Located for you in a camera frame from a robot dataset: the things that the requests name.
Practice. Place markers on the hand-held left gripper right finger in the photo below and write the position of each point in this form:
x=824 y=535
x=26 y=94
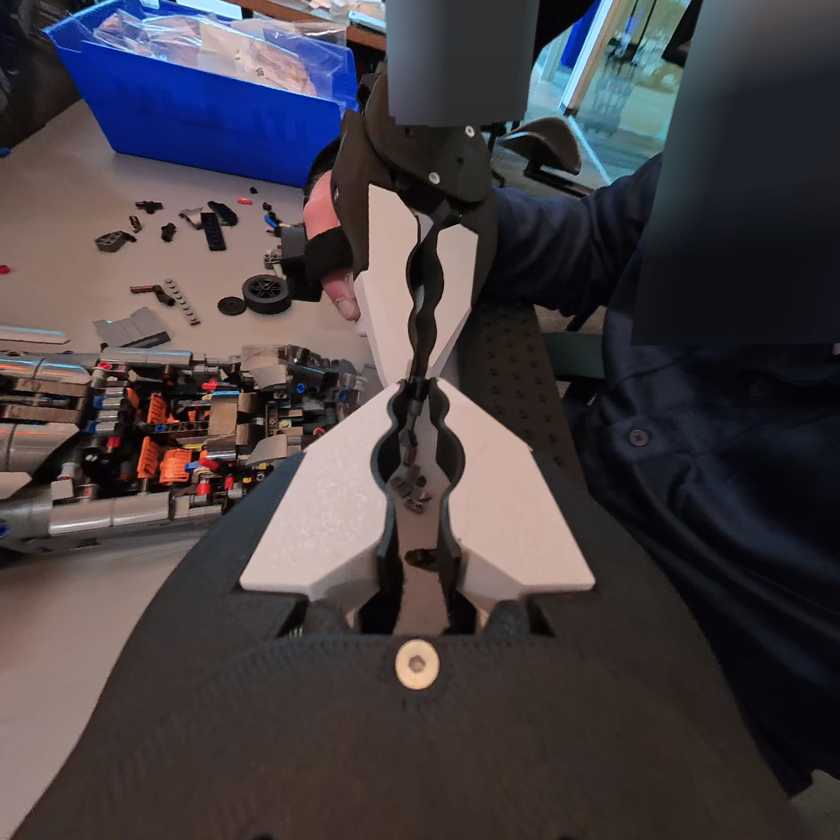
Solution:
x=518 y=518

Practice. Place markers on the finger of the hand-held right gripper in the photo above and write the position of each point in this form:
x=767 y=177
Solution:
x=459 y=275
x=384 y=262

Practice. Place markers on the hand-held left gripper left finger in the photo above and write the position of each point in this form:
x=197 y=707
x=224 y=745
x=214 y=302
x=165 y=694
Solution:
x=315 y=518

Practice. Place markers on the grey lego car model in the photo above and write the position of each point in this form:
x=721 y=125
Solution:
x=131 y=512

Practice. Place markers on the person's right forearm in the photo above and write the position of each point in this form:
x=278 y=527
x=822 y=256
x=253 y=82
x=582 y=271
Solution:
x=571 y=243

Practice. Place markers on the grey lego plate with holes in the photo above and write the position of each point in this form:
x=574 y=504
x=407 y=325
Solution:
x=401 y=484

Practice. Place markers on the dark grey square lego plate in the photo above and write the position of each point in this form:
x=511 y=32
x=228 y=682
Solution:
x=418 y=500

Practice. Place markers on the black lego double connector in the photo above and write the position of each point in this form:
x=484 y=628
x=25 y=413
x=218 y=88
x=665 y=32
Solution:
x=421 y=558

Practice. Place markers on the black lego tire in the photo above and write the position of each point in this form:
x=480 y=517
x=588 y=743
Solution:
x=266 y=294

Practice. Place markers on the black lego piece blue pin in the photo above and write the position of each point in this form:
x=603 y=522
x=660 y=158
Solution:
x=271 y=214

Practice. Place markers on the black lego disc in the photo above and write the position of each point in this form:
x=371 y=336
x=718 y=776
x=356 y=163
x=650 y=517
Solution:
x=231 y=306

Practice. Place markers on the black curved lego piece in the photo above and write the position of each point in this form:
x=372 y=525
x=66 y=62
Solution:
x=224 y=211

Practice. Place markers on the black lego plate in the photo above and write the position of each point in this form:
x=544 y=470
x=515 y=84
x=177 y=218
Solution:
x=213 y=231

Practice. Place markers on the pale grey lego piece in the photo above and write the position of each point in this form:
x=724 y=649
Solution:
x=190 y=218

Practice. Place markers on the long grey lego plate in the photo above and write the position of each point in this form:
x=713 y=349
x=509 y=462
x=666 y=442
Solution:
x=182 y=302

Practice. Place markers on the small black lego piece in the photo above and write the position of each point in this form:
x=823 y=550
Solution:
x=169 y=232
x=149 y=207

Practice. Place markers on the grey lego sloped panel assembly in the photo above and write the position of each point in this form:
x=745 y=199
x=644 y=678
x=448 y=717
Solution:
x=131 y=328

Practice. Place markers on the dark grey lego technic block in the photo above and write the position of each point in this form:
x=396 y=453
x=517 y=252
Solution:
x=115 y=241

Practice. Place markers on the person's right hand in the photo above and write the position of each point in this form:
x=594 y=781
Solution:
x=321 y=207

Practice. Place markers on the black dimpled foam mat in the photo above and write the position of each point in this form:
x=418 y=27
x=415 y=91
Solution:
x=518 y=367

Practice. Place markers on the black office chair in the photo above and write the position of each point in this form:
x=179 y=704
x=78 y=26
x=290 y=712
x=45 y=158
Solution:
x=544 y=144

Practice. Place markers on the blue plastic bin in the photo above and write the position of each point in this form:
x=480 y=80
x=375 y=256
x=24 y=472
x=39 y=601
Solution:
x=197 y=138

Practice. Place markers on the clear plastic bags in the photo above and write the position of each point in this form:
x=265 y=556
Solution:
x=229 y=52

